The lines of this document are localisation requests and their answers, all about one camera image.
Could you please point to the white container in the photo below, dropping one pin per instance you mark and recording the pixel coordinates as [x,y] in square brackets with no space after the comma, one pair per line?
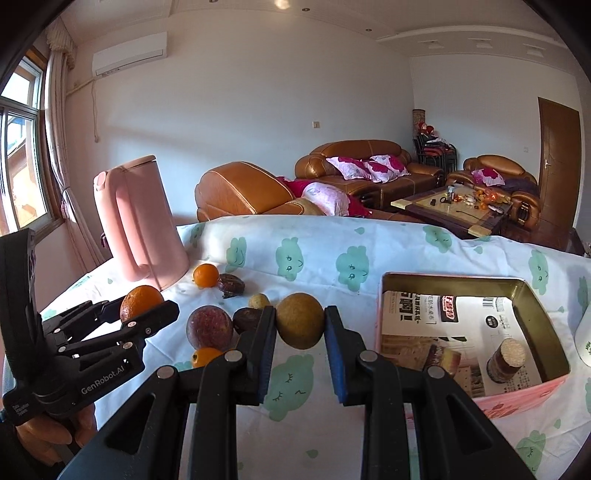
[584,337]

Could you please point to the wooden coffee table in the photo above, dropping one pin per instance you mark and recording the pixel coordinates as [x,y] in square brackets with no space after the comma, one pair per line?
[443,207]

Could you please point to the floral pink pillow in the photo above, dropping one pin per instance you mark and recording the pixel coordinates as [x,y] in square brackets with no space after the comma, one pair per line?
[388,165]
[346,167]
[487,175]

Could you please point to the pink tin box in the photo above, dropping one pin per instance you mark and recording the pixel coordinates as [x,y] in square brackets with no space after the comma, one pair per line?
[531,392]

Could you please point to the brown wooden door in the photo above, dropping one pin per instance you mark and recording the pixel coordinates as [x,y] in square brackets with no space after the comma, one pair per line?
[558,161]

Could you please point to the pink curtain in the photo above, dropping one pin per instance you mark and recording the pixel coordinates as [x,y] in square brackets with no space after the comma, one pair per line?
[57,138]

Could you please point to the red blanket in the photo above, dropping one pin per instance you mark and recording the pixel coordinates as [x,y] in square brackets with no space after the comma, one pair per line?
[295,187]

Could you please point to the pile of small oranges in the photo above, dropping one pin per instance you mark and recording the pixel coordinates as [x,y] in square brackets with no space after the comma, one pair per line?
[491,196]

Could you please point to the dark brown passion fruit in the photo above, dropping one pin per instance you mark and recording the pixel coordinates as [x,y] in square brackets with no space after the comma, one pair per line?
[244,320]

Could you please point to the cloud-print tablecloth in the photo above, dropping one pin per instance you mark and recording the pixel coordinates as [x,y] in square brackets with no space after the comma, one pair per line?
[314,249]

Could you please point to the printed paper liner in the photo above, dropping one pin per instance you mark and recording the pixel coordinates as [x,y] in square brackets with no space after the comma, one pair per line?
[443,327]

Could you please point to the white air conditioner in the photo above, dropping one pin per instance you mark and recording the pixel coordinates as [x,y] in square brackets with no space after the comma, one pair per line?
[129,54]

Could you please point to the pink kettle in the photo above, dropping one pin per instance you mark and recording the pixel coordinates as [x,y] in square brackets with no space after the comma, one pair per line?
[157,221]

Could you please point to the purple blanket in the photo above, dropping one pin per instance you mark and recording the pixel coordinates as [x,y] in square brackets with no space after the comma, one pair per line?
[519,185]

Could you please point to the person's left hand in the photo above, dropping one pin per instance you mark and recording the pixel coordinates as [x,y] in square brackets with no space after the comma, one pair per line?
[46,434]

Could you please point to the large orange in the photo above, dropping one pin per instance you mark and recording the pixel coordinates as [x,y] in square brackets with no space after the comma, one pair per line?
[141,297]

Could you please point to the pale pink cushion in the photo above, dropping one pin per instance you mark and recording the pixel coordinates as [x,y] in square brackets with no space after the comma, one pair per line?
[325,197]

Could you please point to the tall patterned vase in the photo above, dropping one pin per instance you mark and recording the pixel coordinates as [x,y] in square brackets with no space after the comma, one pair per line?
[418,122]

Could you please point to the brown leather sofa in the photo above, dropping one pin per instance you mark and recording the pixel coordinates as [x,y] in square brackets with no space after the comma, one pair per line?
[355,150]

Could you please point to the wrinkled dark passion fruit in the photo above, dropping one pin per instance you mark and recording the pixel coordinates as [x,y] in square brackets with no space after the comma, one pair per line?
[232,285]

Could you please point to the brown leather recliner armchair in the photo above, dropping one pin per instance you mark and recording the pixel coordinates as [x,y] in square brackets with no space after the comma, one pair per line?
[240,189]

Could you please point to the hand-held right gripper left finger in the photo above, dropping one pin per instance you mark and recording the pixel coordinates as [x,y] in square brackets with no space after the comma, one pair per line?
[268,355]

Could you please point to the stacked dark chairs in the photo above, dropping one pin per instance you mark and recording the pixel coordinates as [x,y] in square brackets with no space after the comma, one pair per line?
[434,154]

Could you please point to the round yellow-brown fruit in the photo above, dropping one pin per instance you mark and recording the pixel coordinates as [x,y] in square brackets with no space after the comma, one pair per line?
[300,321]

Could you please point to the small orange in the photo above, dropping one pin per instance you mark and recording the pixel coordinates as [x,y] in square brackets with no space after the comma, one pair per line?
[205,356]

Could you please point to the medium orange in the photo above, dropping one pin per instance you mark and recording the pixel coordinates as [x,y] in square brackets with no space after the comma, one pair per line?
[206,275]

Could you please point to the small tan longan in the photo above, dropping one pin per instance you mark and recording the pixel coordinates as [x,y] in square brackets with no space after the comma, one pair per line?
[258,301]

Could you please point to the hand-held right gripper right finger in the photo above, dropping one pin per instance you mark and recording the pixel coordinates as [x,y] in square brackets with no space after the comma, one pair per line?
[333,355]

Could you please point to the window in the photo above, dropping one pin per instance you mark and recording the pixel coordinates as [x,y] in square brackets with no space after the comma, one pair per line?
[23,175]

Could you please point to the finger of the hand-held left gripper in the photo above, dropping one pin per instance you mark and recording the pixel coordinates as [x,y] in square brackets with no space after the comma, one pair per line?
[99,308]
[152,318]

